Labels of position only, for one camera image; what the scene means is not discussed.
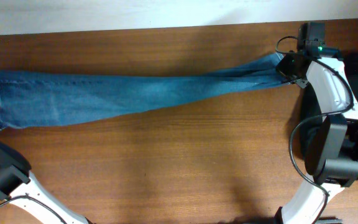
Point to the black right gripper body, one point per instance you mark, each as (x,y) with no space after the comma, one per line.
(288,68)

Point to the blue denim jeans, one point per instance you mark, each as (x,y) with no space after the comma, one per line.
(33,99)

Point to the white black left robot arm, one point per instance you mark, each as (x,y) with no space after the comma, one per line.
(20,187)

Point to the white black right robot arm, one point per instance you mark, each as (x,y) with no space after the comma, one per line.
(323,146)

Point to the black cloth garment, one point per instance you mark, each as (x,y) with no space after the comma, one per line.
(309,104)

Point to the grey metal bracket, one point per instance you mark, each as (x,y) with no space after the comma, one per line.
(330,221)

